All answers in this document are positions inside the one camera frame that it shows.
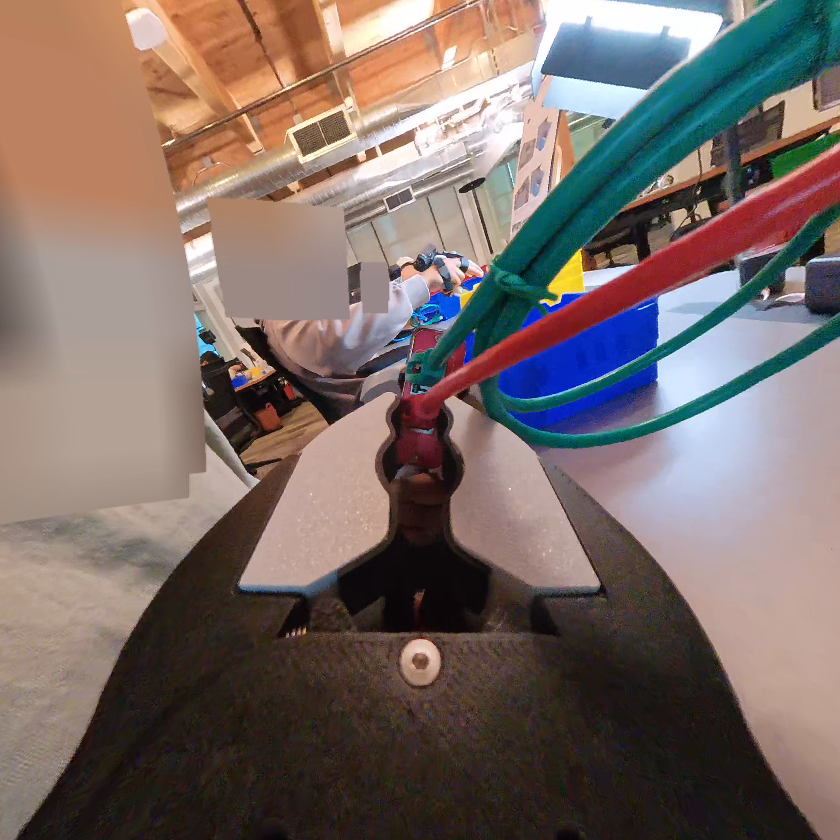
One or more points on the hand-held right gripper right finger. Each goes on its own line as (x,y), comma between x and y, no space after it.
(518,518)

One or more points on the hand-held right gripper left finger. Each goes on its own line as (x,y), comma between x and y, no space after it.
(321,512)

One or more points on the blue plastic bin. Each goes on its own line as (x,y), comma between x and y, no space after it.
(590,354)

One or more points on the red ethernet splitter box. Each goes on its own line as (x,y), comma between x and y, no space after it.
(426,344)

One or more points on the yellow plastic bin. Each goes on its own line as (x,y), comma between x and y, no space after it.
(568,279)

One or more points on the black floor lamp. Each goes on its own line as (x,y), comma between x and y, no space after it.
(472,186)

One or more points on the wooden-edged background table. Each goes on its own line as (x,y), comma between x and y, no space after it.
(663,190)

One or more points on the black power adapter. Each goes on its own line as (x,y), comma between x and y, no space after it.
(823,285)

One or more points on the green cloth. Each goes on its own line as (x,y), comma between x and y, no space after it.
(804,157)

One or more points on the studio light panel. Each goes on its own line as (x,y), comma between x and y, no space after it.
(617,59)

